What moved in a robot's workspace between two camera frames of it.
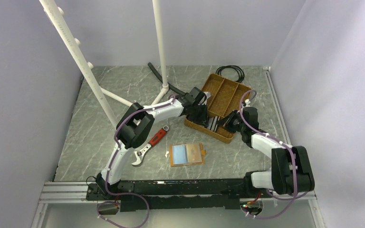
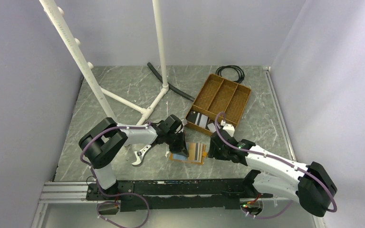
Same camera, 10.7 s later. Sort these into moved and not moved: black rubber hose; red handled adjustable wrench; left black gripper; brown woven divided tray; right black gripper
Moved: right black gripper; left black gripper
Not moved: brown woven divided tray; red handled adjustable wrench; black rubber hose
